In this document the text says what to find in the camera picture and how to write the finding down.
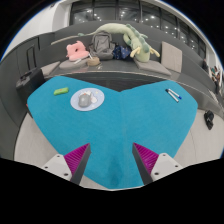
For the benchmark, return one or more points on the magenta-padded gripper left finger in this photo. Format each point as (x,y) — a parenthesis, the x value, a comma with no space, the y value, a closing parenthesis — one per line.
(76,160)

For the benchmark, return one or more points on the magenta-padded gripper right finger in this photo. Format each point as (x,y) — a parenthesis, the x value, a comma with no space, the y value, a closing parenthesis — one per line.
(148,160)

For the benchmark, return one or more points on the grey and white computer mouse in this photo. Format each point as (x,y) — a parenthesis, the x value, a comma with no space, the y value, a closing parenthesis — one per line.
(84,100)

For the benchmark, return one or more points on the round pale blue mouse pad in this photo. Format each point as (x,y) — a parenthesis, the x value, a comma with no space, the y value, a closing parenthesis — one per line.
(98,100)

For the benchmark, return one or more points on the white marker with black cap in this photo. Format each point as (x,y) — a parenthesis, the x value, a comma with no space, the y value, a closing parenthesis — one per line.
(172,96)

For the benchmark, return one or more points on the small green eraser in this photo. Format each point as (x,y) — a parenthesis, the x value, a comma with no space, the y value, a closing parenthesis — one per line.
(61,91)

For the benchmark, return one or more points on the black bag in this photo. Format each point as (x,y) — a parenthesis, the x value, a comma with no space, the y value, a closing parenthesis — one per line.
(209,120)

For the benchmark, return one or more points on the flat grey seat cushion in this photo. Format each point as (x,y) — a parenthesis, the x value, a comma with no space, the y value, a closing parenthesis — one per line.
(70,64)
(153,67)
(50,68)

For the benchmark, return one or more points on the small tan woven basket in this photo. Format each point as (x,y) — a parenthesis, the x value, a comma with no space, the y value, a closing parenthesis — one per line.
(93,61)

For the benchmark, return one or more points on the upright beige cushion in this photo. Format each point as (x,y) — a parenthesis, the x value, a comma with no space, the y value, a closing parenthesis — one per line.
(171,56)

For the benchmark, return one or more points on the person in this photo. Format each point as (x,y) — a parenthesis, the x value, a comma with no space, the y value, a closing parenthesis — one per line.
(205,65)
(216,78)

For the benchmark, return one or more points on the pink plush cushion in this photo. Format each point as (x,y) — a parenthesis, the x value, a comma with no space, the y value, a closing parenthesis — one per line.
(76,51)

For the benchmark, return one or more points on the navy blue patterned bag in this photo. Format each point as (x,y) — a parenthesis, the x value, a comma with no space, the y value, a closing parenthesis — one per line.
(121,52)

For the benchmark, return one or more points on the long green dragon plush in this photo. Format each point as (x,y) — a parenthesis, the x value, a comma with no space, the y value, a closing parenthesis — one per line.
(140,46)

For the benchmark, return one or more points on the grey backpack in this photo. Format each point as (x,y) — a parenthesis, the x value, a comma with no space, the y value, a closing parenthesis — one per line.
(101,46)

